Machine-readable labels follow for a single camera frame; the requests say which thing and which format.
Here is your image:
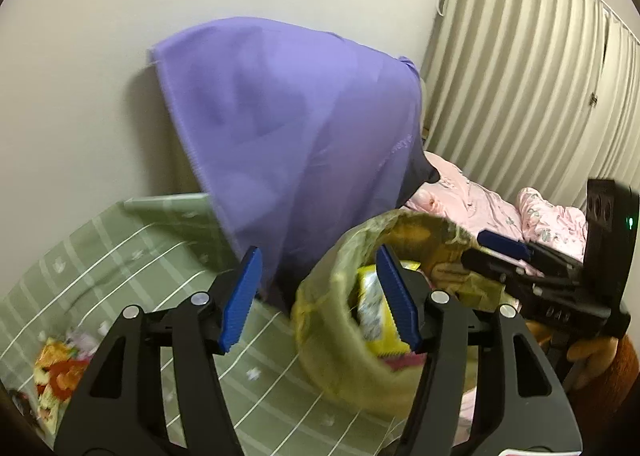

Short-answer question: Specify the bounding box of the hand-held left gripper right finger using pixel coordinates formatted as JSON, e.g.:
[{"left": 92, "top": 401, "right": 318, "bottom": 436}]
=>
[{"left": 375, "top": 243, "right": 583, "bottom": 456}]

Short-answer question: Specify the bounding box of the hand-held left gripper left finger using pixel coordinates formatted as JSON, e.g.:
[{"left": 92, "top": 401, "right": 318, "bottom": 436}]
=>
[{"left": 54, "top": 246, "right": 263, "bottom": 456}]

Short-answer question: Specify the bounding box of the person's right hand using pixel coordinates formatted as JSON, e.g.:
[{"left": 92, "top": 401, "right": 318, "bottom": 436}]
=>
[{"left": 567, "top": 336, "right": 621, "bottom": 374}]

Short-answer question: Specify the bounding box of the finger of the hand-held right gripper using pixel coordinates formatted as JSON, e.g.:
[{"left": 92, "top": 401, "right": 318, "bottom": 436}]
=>
[
  {"left": 460, "top": 249, "right": 548, "bottom": 297},
  {"left": 477, "top": 230, "right": 585, "bottom": 278}
]

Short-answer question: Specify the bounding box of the orange snack packet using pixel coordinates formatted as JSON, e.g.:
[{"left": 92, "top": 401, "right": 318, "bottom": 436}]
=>
[{"left": 32, "top": 336, "right": 93, "bottom": 424}]

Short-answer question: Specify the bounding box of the grey pleated curtain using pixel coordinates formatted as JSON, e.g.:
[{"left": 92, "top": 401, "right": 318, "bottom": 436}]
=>
[{"left": 420, "top": 0, "right": 640, "bottom": 217}]

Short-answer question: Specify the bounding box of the person's right forearm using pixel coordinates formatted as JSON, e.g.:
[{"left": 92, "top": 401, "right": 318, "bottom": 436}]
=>
[{"left": 565, "top": 336, "right": 640, "bottom": 437}]

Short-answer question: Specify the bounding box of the yellow-green mesh bag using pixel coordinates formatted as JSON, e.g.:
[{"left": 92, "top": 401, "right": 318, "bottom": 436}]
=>
[{"left": 292, "top": 209, "right": 521, "bottom": 417}]

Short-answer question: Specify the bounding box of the yellow wrapper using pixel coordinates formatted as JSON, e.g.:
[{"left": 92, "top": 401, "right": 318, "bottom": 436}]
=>
[{"left": 356, "top": 261, "right": 426, "bottom": 358}]

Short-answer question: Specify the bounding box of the green checked tablecloth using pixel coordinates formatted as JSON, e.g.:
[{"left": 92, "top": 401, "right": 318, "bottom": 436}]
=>
[{"left": 0, "top": 191, "right": 416, "bottom": 456}]

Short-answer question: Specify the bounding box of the pink floral blanket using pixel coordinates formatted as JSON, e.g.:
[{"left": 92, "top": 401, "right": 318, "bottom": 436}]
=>
[{"left": 405, "top": 151, "right": 591, "bottom": 262}]

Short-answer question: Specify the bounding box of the purple cloth cover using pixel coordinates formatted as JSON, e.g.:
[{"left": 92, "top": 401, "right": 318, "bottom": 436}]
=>
[{"left": 147, "top": 16, "right": 441, "bottom": 307}]

